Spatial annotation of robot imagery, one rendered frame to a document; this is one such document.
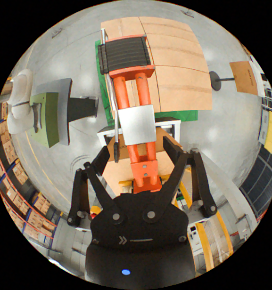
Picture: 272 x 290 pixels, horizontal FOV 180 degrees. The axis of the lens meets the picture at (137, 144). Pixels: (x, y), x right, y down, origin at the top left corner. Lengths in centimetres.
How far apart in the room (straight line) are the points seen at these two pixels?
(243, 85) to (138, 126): 138
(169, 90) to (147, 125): 64
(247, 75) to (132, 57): 133
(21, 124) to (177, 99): 112
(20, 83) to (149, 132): 66
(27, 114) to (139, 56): 65
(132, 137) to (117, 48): 16
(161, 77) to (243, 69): 109
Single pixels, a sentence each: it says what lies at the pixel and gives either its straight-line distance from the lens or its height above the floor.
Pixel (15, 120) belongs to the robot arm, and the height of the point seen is 107.
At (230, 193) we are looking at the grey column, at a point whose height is 109.
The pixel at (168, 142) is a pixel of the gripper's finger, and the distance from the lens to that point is 16.
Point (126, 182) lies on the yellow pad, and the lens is 44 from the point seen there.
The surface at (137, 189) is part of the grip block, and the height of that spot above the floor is 110.
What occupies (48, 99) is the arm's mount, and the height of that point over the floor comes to 84.
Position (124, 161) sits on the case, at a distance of 36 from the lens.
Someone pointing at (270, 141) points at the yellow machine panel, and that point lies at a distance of 730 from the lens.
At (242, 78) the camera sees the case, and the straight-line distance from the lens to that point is 142.
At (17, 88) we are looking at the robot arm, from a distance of 63.
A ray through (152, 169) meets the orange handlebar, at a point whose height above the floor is 109.
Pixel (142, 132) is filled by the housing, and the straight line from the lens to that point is 15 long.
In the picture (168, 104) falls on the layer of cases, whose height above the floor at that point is 54.
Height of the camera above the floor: 124
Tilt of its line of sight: 65 degrees down
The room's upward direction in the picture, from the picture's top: 176 degrees clockwise
